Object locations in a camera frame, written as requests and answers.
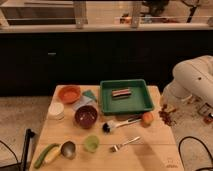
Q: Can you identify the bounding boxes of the dark red grapes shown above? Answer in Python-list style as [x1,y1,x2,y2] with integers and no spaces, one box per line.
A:
[159,104,176,126]

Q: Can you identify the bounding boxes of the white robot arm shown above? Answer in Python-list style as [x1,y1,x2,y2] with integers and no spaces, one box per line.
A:
[173,55,213,107]

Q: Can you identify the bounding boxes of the striped block in tray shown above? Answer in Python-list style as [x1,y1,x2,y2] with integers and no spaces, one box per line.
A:
[112,88,131,98]

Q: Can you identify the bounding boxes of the green plastic tray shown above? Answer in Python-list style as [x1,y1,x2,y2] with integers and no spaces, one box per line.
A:
[99,79,154,115]

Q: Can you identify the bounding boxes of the green cloth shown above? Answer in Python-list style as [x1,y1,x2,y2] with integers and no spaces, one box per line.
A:
[82,90,97,102]

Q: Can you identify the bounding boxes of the dark red bowl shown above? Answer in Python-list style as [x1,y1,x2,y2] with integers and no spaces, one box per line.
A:
[74,105,98,129]

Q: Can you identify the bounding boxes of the orange bowl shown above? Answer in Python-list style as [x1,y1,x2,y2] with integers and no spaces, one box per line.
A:
[58,85,81,104]

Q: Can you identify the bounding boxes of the black dish brush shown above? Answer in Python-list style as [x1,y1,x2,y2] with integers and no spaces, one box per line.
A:
[102,117,141,133]

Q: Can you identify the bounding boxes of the orange peach fruit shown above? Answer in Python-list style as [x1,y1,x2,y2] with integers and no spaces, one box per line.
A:
[142,112,154,126]

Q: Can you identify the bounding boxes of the light green cup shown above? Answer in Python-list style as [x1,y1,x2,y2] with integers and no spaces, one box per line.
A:
[83,135,99,153]

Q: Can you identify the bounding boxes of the silver fork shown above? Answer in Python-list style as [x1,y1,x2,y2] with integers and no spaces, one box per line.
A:
[109,136,141,152]

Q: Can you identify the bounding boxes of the yellow corn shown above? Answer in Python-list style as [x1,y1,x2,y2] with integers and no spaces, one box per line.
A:
[44,147,61,164]

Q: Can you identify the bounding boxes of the green cucumber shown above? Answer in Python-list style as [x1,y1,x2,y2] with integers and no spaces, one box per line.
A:
[33,143,59,169]

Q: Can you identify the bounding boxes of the black stand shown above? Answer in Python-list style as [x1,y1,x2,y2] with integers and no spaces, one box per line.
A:
[20,129,35,171]

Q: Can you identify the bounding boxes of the black cable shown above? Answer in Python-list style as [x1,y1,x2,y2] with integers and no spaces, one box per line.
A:
[177,135,213,171]

